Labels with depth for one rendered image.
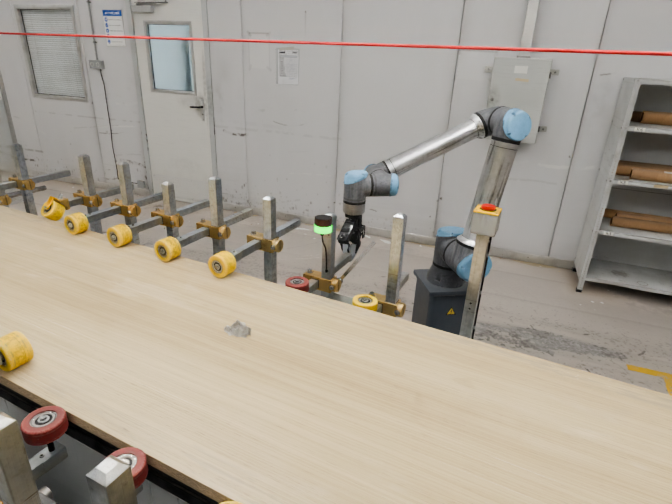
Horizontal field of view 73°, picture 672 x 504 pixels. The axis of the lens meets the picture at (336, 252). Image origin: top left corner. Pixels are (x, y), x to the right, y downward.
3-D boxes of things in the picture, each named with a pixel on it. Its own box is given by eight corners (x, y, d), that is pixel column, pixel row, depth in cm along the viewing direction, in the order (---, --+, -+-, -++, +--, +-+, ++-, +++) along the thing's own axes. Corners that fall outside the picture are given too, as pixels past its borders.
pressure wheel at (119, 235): (121, 219, 177) (135, 232, 176) (116, 233, 181) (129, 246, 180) (107, 223, 172) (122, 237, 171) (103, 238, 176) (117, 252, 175)
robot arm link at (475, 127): (495, 98, 199) (356, 166, 198) (511, 101, 188) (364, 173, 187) (501, 123, 205) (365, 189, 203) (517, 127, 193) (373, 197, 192)
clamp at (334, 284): (309, 280, 174) (309, 268, 172) (341, 289, 168) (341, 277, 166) (301, 286, 169) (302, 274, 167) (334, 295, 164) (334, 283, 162)
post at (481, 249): (456, 352, 155) (477, 228, 137) (470, 357, 153) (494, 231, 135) (453, 359, 151) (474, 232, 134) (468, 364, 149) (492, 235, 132)
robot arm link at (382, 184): (393, 169, 189) (364, 169, 186) (402, 176, 179) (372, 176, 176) (391, 191, 193) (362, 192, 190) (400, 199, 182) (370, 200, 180)
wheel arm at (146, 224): (204, 205, 218) (204, 197, 217) (210, 206, 217) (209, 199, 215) (115, 237, 177) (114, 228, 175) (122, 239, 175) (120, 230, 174)
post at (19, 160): (38, 232, 246) (17, 142, 227) (42, 234, 245) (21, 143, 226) (31, 234, 243) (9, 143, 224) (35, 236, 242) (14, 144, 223)
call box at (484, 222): (474, 228, 139) (478, 203, 136) (497, 232, 136) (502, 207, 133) (469, 235, 133) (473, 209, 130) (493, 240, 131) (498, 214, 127)
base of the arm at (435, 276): (421, 271, 236) (423, 254, 233) (456, 270, 239) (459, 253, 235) (434, 289, 219) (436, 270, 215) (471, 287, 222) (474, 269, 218)
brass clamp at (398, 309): (370, 303, 165) (371, 290, 163) (405, 312, 160) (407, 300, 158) (363, 310, 160) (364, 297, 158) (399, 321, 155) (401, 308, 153)
